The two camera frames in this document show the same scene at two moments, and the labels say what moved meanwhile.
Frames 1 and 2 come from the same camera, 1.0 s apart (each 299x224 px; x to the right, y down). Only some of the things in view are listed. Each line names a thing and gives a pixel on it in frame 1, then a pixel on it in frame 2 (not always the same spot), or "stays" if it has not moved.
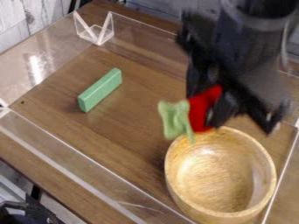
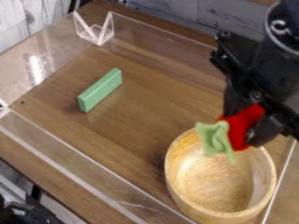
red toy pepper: (186, 115) -> (225, 136)
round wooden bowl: (221, 177) stays
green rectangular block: (99, 90) stays
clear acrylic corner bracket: (95, 33) stays
